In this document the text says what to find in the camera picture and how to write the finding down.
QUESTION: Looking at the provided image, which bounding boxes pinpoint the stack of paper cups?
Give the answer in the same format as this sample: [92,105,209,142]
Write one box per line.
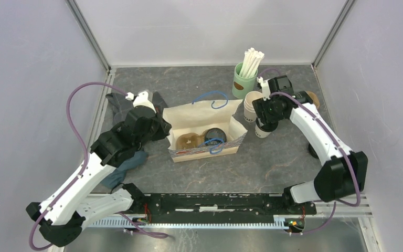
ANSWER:
[243,91,263,122]

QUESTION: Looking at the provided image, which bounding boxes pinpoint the white paper coffee cup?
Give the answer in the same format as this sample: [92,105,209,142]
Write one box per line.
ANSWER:
[254,125,272,139]

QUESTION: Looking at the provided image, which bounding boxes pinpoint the brown paper bag blue handles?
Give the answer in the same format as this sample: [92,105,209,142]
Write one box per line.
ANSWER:
[163,92,247,163]

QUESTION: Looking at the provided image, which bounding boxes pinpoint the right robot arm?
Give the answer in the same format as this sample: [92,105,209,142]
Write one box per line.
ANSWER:
[252,76,368,214]

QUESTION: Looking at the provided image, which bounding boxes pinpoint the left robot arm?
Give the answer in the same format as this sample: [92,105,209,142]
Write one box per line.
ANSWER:
[26,106,172,247]

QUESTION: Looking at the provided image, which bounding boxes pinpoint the green straw holder cup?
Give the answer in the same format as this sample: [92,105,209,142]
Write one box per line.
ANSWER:
[231,62,258,99]

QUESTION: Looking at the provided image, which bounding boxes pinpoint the brown cardboard cup carrier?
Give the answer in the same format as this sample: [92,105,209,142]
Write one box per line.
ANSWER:
[306,91,320,109]

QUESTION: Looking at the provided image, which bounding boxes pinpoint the white wrapped straws bundle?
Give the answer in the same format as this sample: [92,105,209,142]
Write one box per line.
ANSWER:
[239,47,265,79]

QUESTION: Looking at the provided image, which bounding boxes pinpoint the remaining black lid stack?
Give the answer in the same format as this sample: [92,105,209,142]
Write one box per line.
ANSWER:
[307,143,319,159]

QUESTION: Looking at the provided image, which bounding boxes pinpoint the blue cloth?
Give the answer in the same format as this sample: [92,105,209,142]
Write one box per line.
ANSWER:
[108,150,149,189]

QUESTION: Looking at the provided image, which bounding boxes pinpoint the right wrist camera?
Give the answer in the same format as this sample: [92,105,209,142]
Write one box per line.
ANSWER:
[257,77,271,101]

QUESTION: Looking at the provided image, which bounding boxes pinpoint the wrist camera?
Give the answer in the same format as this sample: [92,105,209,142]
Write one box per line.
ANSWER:
[257,77,271,101]
[125,90,155,111]

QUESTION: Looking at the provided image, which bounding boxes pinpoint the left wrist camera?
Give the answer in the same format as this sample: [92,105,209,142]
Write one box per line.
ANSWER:
[125,90,155,111]

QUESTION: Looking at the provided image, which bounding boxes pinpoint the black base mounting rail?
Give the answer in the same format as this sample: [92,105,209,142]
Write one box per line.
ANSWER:
[124,193,317,224]

